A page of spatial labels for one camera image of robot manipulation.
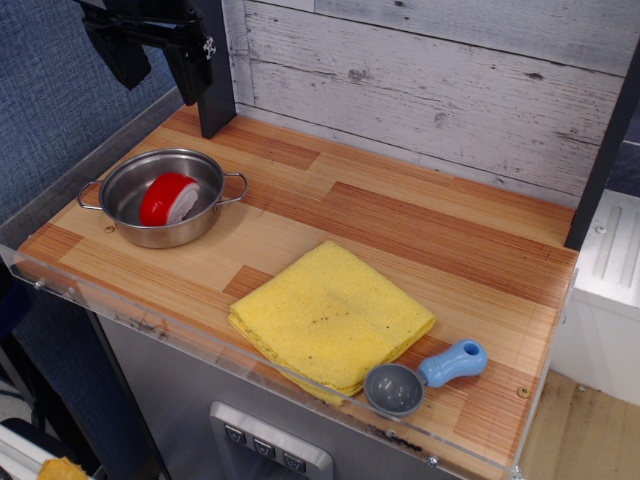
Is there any white appliance at right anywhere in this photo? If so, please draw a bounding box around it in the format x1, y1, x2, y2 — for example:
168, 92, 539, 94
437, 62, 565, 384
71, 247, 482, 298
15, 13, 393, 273
550, 190, 639, 405

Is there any yellow cloth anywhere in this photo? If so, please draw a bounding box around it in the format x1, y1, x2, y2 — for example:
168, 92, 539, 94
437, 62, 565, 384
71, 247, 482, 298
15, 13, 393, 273
228, 241, 436, 406

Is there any black right frame post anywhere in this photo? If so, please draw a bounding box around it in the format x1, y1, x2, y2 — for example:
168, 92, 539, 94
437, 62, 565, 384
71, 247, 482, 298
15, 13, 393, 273
564, 45, 639, 251

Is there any steel pot with handles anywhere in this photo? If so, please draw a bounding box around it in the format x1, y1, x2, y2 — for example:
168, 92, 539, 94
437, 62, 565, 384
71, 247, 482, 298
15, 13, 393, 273
77, 148, 249, 249

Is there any black frame post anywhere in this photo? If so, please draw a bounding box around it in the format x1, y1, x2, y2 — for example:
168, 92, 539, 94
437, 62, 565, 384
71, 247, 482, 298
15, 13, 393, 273
194, 0, 236, 139
564, 45, 639, 251

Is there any steel button control panel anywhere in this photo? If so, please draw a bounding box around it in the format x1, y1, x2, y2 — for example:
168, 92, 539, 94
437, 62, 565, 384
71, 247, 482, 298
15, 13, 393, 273
209, 401, 334, 479

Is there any black left frame post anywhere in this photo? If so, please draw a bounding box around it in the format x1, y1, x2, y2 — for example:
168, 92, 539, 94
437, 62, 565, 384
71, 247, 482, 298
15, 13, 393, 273
194, 0, 236, 139

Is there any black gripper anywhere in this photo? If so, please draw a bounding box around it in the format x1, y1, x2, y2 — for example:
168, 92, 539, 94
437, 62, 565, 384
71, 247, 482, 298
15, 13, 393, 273
79, 1, 216, 106

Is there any blue grey toy scoop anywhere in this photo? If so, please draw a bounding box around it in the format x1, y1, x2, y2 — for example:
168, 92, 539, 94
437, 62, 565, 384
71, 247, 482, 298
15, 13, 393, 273
363, 339, 488, 418

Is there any clear acrylic front guard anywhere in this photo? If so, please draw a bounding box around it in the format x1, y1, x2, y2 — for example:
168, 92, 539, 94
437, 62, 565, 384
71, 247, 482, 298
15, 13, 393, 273
1, 247, 560, 479

